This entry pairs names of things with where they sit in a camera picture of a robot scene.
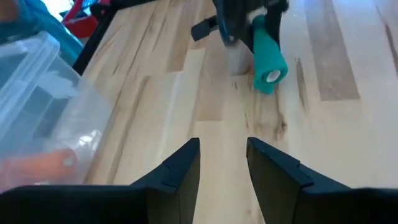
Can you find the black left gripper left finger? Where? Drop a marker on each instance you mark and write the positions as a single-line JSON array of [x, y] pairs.
[[140, 202]]

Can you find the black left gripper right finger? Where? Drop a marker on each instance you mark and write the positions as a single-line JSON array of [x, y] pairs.
[[295, 199]]

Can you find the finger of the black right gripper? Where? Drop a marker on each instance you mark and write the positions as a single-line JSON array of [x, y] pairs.
[[236, 21], [276, 12]]

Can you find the green elastic bandage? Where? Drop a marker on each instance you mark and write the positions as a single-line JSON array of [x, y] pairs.
[[267, 53]]

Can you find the orange bandage roll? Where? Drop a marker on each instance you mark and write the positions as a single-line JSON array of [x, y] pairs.
[[37, 168]]

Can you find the red plastic crate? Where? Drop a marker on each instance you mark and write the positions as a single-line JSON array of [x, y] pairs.
[[82, 28]]

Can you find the clear plastic storage box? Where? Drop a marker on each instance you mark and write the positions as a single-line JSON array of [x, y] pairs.
[[37, 93]]

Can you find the person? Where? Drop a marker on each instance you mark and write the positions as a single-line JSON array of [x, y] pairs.
[[46, 28]]

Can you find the black metal table frame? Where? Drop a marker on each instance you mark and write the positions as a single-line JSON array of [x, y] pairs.
[[93, 43]]

